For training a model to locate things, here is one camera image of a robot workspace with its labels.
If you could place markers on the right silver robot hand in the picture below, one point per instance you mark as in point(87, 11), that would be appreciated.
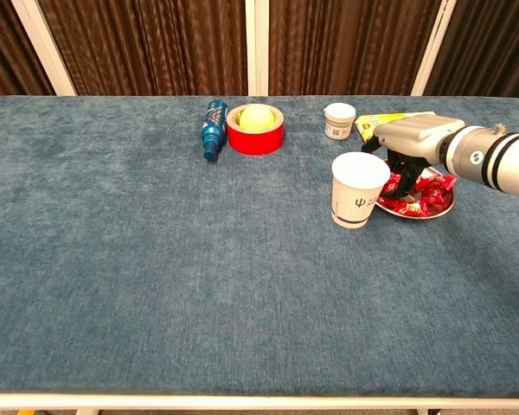
point(415, 138)

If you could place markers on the white table frame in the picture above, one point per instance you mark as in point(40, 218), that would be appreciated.
point(259, 402)

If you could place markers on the yellow floor tape strip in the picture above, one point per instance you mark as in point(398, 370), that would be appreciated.
point(26, 412)

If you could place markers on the small white jar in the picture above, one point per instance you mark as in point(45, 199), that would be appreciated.
point(338, 125)

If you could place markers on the silver metal plate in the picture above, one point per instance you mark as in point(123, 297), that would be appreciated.
point(445, 206)

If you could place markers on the brown pleated curtain panel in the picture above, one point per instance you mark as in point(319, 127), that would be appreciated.
point(147, 43)
point(493, 39)
point(346, 43)
point(4, 43)

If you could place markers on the yellow-green ball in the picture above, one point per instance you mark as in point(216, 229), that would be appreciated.
point(256, 117)

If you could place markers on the white paper cup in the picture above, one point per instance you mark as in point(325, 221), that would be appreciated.
point(354, 203)

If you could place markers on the blue patterned bottle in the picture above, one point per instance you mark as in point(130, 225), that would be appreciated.
point(214, 125)

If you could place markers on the yellow biscuit box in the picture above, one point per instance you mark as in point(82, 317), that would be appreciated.
point(369, 122)

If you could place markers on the red tape roll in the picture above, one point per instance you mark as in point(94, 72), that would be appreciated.
point(255, 142)

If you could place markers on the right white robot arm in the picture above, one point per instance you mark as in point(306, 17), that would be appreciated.
point(493, 160)

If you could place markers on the white screen frame post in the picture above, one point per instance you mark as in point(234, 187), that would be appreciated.
point(257, 43)
point(433, 47)
point(44, 47)

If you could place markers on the blue tablecloth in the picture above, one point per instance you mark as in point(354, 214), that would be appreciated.
point(155, 259)

